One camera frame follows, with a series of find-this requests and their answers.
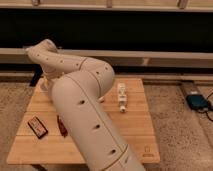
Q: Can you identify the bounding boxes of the blue device on floor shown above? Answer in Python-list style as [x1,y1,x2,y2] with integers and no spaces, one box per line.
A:
[186,94,208,110]

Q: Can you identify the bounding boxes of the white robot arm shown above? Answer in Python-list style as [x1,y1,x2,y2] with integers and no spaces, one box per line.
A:
[26,39,146,171]

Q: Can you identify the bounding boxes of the small dark snack box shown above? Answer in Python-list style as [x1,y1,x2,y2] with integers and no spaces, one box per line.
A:
[28,116,48,139]

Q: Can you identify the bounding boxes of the wooden table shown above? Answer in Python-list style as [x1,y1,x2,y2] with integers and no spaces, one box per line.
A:
[7,78,160,165]

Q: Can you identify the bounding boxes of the grey metal rail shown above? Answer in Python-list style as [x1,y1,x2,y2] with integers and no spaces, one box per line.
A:
[0,47,213,70]

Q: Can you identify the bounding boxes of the small white bottle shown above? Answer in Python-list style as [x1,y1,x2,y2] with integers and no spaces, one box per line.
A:
[117,83,127,113]

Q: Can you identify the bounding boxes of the white ceramic cup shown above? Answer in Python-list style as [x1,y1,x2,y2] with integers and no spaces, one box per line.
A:
[40,79,53,98]

